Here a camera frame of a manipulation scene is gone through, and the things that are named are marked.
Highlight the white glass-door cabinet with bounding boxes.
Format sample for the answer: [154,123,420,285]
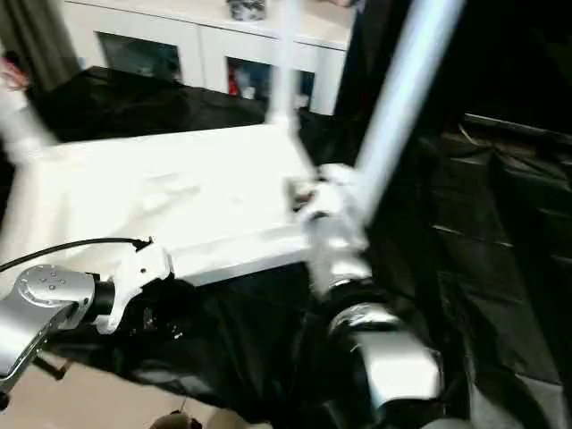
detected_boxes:
[62,0,354,115]

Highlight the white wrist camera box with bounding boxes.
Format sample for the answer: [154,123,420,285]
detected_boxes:
[285,164,358,233]
[96,243,175,336]

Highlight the red clothes hangers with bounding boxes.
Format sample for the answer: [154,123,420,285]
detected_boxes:
[0,57,30,90]

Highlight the black metal table frame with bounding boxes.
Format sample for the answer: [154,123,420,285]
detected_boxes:
[33,352,71,381]

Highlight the grey robot foot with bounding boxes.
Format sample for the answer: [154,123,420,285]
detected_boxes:
[154,413,198,429]

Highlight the black glossy mat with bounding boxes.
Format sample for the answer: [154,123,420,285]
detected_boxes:
[0,64,572,429]

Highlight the white plastic table leg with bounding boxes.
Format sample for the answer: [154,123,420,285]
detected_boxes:
[0,88,59,166]
[355,0,468,220]
[266,0,305,129]

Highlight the grey curtain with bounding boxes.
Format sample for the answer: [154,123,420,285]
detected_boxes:
[0,0,81,90]

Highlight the white plastic table top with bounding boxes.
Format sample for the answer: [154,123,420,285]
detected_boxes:
[0,122,358,287]

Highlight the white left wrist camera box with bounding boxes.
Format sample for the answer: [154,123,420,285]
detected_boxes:
[96,243,175,336]

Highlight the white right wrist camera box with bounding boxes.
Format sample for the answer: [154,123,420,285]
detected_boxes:
[285,164,358,233]

